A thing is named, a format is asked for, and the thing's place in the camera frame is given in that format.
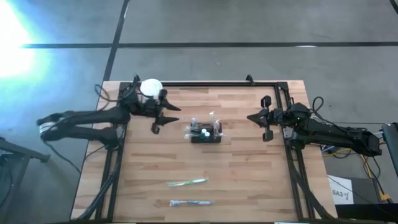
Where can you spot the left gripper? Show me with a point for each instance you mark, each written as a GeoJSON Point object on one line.
{"type": "Point", "coordinates": [149, 109]}

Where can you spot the black aluminium rig frame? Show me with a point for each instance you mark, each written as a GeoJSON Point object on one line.
{"type": "Point", "coordinates": [217, 84]}

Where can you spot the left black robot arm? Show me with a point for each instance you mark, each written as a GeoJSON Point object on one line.
{"type": "Point", "coordinates": [93, 116]}

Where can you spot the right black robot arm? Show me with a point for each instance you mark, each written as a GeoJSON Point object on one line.
{"type": "Point", "coordinates": [335, 135]}

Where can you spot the green toothbrush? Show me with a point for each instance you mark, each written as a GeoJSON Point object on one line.
{"type": "Point", "coordinates": [188, 182]}
{"type": "Point", "coordinates": [187, 136]}

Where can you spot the teal bottle white cap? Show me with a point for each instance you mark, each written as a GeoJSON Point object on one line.
{"type": "Point", "coordinates": [207, 134]}
{"type": "Point", "coordinates": [203, 131]}

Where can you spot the white paper label SA3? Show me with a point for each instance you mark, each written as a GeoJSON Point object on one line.
{"type": "Point", "coordinates": [340, 193]}

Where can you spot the black floor box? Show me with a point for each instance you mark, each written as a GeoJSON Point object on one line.
{"type": "Point", "coordinates": [367, 213]}

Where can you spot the Lysol wipes canister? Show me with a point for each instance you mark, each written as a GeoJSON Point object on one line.
{"type": "Point", "coordinates": [151, 88]}

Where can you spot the black stand with legs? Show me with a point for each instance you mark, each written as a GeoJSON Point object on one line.
{"type": "Point", "coordinates": [18, 151]}

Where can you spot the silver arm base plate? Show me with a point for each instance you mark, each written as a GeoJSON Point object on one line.
{"type": "Point", "coordinates": [288, 133]}

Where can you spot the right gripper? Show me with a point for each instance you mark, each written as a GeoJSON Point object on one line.
{"type": "Point", "coordinates": [276, 118]}

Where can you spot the black frame foot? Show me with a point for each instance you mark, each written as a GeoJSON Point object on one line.
{"type": "Point", "coordinates": [136, 79]}
{"type": "Point", "coordinates": [249, 79]}

